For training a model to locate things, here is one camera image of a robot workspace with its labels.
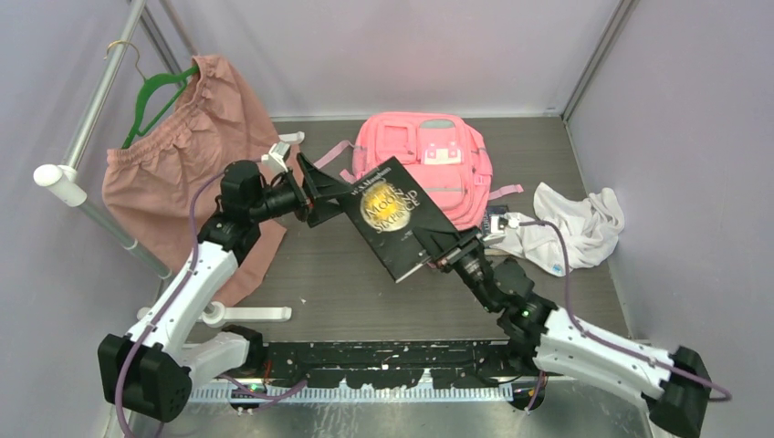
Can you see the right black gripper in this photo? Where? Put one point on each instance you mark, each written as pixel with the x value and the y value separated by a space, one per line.
pixel 438 242

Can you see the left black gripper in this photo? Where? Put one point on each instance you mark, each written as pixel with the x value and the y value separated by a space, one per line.
pixel 323 187

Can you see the Moon and Sixpence book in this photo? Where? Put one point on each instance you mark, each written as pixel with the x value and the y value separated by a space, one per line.
pixel 395 216

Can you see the pink student backpack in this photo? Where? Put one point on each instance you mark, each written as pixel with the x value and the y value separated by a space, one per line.
pixel 446 156

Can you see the blue book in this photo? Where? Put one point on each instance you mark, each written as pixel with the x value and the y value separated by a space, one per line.
pixel 491 211

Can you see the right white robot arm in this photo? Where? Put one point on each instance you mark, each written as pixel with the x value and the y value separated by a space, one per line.
pixel 673 386

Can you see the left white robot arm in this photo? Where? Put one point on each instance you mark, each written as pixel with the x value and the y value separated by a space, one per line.
pixel 147 370

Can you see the white crumpled cloth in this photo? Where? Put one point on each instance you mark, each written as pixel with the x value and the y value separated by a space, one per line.
pixel 590 229

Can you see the pink shorts on hanger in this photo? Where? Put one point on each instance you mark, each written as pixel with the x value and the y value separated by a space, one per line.
pixel 151 187

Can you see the white clothes rack stand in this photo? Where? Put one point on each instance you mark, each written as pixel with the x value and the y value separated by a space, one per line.
pixel 156 102

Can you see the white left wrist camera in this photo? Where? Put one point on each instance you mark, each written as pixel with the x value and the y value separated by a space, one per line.
pixel 275 161

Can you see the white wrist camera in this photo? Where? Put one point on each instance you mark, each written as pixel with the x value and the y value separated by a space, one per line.
pixel 275 161
pixel 499 229

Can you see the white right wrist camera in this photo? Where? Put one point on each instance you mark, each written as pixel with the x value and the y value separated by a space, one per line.
pixel 499 229

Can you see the white slotted cable duct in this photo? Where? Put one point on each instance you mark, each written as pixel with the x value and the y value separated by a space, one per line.
pixel 221 391

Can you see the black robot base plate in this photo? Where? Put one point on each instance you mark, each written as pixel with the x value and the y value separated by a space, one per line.
pixel 451 364

